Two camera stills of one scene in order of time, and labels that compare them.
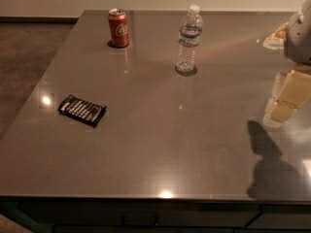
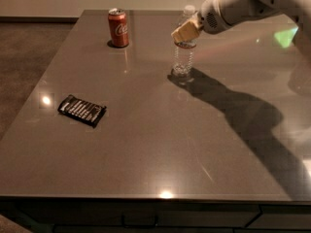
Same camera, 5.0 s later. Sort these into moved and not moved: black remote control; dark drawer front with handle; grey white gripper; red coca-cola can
Moved: grey white gripper
Not moved: red coca-cola can; black remote control; dark drawer front with handle
